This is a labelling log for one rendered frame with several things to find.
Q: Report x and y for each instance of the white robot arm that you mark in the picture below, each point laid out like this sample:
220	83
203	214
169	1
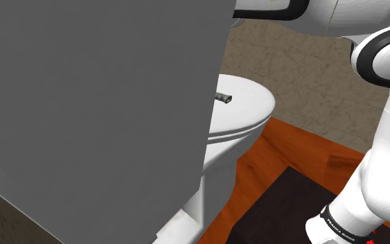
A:
383	162

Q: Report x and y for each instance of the small grey cylindrical object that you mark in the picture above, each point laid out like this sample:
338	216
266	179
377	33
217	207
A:
224	97

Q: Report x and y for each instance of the white toilet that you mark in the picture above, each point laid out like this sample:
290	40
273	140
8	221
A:
238	111

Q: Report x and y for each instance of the dark robot stand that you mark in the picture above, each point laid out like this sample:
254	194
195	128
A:
282	209

